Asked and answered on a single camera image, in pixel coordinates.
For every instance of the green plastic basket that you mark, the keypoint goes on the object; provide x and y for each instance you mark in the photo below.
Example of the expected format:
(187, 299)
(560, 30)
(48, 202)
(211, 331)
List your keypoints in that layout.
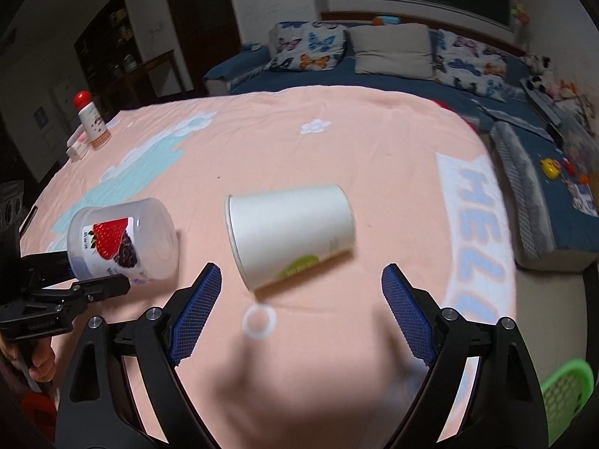
(566, 397)

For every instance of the butterfly print pillow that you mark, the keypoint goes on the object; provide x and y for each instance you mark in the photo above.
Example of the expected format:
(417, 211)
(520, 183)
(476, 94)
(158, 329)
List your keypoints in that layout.
(468, 63)
(309, 46)

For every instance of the yellow toy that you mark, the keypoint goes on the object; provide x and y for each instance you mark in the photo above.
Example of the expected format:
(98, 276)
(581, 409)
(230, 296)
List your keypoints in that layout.
(550, 168)

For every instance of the small white box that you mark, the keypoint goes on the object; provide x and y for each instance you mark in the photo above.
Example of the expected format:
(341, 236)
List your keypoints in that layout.
(78, 147)

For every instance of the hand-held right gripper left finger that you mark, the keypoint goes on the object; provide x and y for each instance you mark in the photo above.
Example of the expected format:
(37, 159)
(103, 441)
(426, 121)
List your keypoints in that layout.
(196, 308)

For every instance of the beige pillow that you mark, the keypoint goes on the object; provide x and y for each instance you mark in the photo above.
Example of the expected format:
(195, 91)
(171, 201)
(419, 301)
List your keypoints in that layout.
(390, 51)

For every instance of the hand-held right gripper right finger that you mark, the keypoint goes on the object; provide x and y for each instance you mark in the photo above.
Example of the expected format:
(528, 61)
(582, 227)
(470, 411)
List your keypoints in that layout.
(407, 313)

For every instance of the red cap white bottle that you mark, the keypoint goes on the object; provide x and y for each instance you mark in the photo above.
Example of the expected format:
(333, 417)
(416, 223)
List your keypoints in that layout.
(93, 126)

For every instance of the red plastic stool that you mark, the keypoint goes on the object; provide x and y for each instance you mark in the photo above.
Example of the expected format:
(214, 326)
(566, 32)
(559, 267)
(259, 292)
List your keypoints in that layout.
(40, 411)

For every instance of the colourful booklet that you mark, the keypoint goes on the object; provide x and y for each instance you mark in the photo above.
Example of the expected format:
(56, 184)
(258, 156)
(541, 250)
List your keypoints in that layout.
(584, 199)

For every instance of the black white cow plush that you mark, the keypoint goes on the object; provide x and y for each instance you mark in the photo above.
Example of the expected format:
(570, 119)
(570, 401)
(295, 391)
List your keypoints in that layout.
(538, 70)

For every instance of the dark wooden cabinet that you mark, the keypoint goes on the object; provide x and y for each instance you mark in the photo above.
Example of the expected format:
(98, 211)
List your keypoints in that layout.
(107, 56)

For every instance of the colourful flower decoration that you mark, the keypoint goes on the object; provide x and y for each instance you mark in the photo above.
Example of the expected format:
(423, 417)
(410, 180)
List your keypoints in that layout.
(519, 11)

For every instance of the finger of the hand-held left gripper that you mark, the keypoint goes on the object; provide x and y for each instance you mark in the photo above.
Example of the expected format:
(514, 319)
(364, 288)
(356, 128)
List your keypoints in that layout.
(47, 266)
(103, 287)

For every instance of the orange teal toy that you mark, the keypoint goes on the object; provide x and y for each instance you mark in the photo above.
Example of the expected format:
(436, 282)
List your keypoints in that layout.
(386, 20)

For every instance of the dark door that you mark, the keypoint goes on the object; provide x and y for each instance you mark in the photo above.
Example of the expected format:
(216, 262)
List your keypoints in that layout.
(201, 23)

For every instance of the strawberry label yogurt cup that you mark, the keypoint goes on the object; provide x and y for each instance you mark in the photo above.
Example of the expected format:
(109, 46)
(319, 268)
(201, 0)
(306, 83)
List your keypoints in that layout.
(140, 238)

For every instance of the white paper cup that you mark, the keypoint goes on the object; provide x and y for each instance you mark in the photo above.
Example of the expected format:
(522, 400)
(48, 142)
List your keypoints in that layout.
(290, 224)

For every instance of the person's left hand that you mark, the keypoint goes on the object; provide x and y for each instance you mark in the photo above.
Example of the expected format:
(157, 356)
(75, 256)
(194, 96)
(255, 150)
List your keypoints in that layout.
(41, 360)

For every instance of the long dark toy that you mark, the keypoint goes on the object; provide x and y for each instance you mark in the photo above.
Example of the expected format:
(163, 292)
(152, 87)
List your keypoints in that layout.
(543, 103)

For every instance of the grey quilted mat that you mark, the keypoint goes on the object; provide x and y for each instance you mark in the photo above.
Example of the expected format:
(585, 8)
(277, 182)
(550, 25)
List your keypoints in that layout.
(524, 182)

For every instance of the blue sofa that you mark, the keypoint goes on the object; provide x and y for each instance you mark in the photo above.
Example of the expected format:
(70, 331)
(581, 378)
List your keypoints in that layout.
(397, 84)

